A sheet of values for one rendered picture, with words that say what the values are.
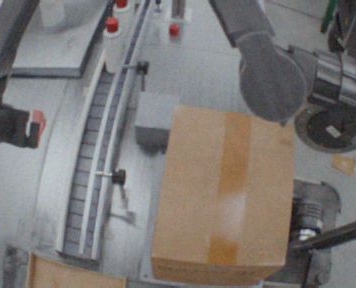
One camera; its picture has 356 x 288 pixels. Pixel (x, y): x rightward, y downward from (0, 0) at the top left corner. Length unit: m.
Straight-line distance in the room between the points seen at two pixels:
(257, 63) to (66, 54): 0.91
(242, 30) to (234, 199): 0.37
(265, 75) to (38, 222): 0.77
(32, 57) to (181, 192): 0.76
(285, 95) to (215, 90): 0.78
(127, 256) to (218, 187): 0.35
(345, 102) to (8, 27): 0.45
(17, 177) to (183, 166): 0.54
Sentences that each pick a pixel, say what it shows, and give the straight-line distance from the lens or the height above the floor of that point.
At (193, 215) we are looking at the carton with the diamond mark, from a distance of 0.71.
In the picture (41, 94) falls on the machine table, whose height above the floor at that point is 0.83.
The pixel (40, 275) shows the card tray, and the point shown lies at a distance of 1.01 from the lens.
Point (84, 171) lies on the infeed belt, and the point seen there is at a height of 0.88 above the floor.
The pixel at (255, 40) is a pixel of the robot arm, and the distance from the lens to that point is 0.41.
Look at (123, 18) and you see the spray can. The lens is 1.14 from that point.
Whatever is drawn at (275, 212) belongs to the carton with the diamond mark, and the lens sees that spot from 0.73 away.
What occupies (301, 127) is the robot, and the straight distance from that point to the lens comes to 0.85.
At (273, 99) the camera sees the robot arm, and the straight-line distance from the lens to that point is 0.42.
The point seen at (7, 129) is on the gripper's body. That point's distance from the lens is 0.65.
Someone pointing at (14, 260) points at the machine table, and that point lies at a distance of 1.05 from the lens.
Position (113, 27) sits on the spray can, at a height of 1.07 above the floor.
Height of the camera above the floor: 1.79
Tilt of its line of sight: 61 degrees down
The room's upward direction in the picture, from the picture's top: 5 degrees clockwise
